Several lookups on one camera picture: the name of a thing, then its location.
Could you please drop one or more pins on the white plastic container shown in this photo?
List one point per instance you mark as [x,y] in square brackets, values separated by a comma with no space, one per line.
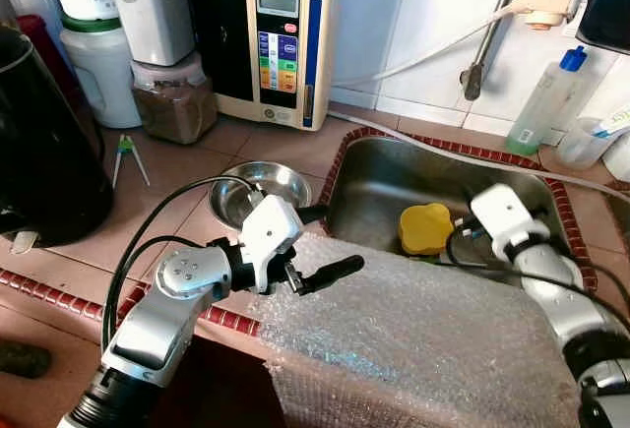
[153,15]

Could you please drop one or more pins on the black tray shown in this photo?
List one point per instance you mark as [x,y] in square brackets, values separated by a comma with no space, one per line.
[610,0]

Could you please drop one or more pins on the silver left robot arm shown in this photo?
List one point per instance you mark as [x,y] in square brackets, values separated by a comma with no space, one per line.
[162,320]

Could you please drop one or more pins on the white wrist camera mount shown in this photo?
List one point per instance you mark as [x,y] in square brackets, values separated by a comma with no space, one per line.
[507,216]
[268,236]

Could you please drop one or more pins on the cream water ionizer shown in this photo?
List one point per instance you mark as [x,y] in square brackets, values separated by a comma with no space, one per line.
[290,54]

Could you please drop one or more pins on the cream tap diverter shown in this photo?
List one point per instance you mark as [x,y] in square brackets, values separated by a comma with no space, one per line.
[549,3]

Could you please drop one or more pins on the green white training chopsticks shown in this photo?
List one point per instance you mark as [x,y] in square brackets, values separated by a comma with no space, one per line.
[126,143]

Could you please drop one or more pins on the large steel sink basin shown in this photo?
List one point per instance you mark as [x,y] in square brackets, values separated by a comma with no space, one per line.
[374,192]

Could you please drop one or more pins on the clear bubble wrap sheet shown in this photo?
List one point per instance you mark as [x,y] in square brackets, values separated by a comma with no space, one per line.
[413,339]

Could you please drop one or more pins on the white jug green lid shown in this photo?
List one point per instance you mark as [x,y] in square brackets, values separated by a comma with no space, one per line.
[98,79]

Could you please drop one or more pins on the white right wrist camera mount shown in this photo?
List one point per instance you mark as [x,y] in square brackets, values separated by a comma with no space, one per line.
[507,216]

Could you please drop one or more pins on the black kettle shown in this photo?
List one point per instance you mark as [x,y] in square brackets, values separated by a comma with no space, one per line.
[49,162]

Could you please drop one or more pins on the dark red container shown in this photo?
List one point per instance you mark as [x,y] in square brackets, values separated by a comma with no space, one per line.
[44,39]

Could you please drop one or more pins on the grey metal pipe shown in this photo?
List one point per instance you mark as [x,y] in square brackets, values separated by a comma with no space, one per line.
[489,39]

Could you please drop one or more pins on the white printed bottle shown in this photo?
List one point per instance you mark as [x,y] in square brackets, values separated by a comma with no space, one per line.
[618,162]

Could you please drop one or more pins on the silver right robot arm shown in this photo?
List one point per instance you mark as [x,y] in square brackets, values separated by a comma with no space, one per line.
[571,310]

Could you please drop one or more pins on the yellow plastic bowl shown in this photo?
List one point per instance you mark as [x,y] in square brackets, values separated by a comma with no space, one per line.
[423,229]

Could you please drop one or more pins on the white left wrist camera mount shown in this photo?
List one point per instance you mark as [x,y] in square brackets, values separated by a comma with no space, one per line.
[268,236]

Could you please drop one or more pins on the jar of brown powder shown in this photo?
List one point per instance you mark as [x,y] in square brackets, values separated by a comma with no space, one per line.
[172,113]

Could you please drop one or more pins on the clear bottle blue cap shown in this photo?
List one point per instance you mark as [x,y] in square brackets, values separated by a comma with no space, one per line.
[546,103]

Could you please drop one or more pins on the steel bowl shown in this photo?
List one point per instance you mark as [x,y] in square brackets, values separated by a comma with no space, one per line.
[276,177]

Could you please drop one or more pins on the clear plastic cup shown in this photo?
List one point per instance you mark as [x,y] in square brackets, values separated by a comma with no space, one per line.
[581,148]

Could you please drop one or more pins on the white blue toothbrush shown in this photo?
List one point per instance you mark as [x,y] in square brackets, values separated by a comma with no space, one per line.
[610,126]

